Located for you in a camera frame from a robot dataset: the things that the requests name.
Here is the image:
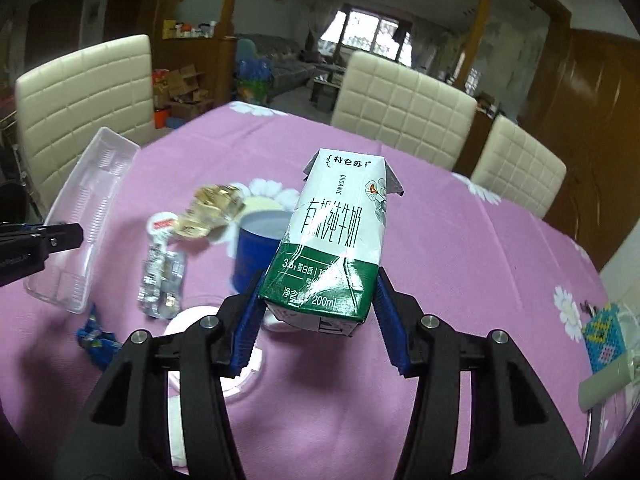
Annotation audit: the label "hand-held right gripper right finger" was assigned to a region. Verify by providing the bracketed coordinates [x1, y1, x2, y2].
[372, 266, 586, 480]

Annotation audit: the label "wooden partition cabinet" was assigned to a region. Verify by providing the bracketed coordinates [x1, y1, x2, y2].
[160, 35, 237, 111]

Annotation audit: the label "green white milk carton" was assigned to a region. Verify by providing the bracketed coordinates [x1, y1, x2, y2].
[257, 147, 407, 338]

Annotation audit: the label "colourful printed bag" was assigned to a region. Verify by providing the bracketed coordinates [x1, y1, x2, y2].
[235, 56, 274, 106]

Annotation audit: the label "crumpled blue wrapper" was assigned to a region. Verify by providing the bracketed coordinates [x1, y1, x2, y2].
[76, 305, 123, 368]

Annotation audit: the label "blue cylindrical cup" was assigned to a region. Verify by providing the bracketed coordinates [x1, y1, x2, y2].
[231, 211, 293, 293]

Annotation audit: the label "pink floral tablecloth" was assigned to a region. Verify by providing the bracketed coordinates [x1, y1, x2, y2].
[0, 100, 613, 480]

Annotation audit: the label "cream quilted dining chair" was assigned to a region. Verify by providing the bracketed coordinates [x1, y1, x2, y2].
[331, 51, 477, 173]
[470, 115, 567, 220]
[15, 35, 153, 213]

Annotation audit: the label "silver foil blister pack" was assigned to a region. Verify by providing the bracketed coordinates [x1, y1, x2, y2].
[138, 242, 187, 320]

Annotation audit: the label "clear rectangular plastic tray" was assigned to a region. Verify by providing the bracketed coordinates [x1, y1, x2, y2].
[24, 126, 141, 315]

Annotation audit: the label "clear round plastic lid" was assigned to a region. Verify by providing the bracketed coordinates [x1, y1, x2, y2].
[162, 305, 269, 397]

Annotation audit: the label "open cardboard box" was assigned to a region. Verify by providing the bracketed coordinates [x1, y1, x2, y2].
[166, 64, 206, 96]
[169, 89, 215, 120]

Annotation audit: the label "window with grille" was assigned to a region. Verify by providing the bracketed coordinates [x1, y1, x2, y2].
[320, 6, 414, 67]

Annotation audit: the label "crumpled gold foil wrapper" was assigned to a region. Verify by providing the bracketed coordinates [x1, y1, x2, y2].
[172, 185, 246, 242]

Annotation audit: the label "grey sofa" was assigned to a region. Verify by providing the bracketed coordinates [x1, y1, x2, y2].
[237, 35, 326, 94]

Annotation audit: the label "white round cap red label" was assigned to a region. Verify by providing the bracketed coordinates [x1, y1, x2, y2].
[145, 212, 179, 235]

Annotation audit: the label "low coffee table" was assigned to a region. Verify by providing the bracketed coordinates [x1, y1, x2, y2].
[311, 67, 347, 114]

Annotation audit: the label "pale cylindrical object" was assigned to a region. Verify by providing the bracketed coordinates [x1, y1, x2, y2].
[578, 350, 640, 412]

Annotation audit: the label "assorted small bottles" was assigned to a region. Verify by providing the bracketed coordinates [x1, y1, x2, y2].
[162, 19, 219, 40]

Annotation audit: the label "dark wooden wardrobe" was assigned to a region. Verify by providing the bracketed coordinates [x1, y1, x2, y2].
[515, 27, 640, 272]

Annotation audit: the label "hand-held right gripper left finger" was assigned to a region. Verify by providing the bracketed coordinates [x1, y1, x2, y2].
[52, 269, 266, 480]

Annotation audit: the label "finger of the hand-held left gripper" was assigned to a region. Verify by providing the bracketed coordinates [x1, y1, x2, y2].
[0, 222, 84, 261]

